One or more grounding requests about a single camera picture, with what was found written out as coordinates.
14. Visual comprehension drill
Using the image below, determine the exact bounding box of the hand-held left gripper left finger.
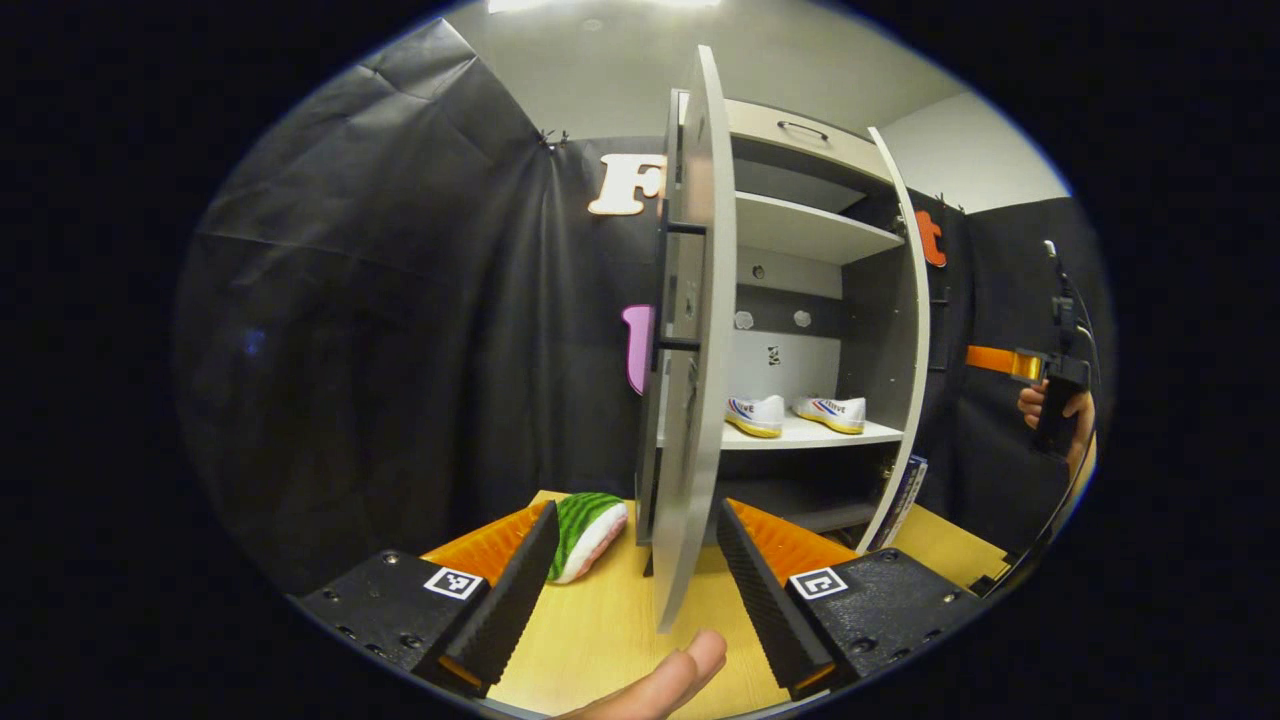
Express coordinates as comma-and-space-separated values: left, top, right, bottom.
290, 500, 561, 699

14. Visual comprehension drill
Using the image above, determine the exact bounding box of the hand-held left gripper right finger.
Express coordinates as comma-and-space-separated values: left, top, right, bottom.
716, 497, 986, 701

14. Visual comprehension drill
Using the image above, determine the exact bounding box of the white cabinet door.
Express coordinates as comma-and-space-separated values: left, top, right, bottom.
635, 45, 739, 633
855, 125, 933, 554

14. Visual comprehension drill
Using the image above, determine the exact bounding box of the white canvas shoe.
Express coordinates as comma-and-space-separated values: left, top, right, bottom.
793, 395, 868, 435
724, 394, 787, 439

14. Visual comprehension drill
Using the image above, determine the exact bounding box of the white and grey shoe cabinet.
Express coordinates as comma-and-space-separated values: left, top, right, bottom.
655, 90, 926, 546

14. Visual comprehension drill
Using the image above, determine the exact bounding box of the white cabinet drawer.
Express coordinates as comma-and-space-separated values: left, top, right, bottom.
725, 98, 896, 186

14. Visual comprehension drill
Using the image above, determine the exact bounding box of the watermelon slice plush toy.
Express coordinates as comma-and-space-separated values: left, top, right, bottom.
545, 492, 629, 585

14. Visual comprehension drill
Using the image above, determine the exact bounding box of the dark blue book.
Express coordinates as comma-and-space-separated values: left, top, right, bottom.
870, 455, 929, 551

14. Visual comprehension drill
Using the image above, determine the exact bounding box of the ceiling light panel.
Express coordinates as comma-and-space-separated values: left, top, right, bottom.
485, 0, 721, 13

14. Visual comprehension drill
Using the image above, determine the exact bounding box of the black cable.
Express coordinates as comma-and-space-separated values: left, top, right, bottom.
985, 298, 1103, 597

